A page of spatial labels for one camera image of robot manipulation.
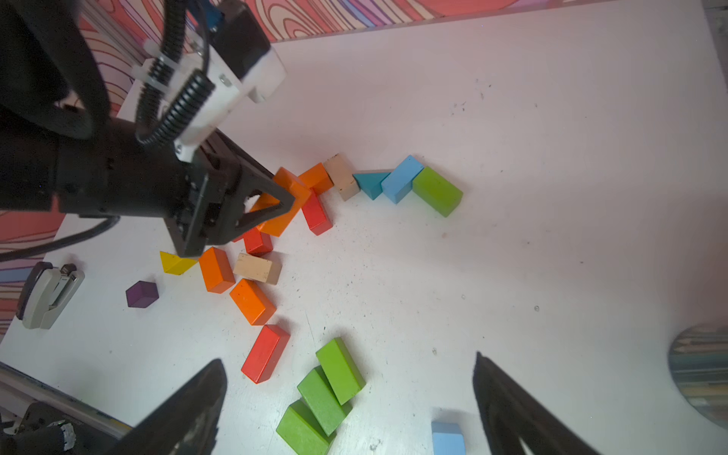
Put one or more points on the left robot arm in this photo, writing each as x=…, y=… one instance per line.
x=61, y=148

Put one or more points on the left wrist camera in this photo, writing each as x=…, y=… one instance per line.
x=210, y=57

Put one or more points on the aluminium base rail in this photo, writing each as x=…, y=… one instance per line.
x=38, y=419

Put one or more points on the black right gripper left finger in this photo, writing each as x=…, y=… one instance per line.
x=186, y=423

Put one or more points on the purple cube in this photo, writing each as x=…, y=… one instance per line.
x=141, y=294

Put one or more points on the natural wood block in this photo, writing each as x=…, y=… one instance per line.
x=342, y=176
x=257, y=269

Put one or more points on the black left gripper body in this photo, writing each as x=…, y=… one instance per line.
x=212, y=213

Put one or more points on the green block top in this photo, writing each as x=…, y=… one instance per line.
x=437, y=191

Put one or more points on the red block right pair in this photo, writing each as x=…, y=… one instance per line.
x=257, y=243

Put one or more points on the light blue cube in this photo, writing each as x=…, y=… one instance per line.
x=447, y=439

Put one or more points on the red block small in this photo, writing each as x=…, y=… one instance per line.
x=315, y=216

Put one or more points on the yellow triangle block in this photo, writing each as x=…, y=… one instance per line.
x=175, y=265

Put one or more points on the light blue long block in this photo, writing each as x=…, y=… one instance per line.
x=400, y=181

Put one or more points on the green block row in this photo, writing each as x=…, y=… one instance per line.
x=319, y=396
x=302, y=432
x=341, y=370

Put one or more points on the grey stapler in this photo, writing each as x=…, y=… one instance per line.
x=46, y=293

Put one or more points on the red block front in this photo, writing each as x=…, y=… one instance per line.
x=265, y=353

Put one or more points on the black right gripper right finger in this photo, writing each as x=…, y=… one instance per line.
x=514, y=421

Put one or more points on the teal triangle block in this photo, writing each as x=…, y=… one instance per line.
x=371, y=183

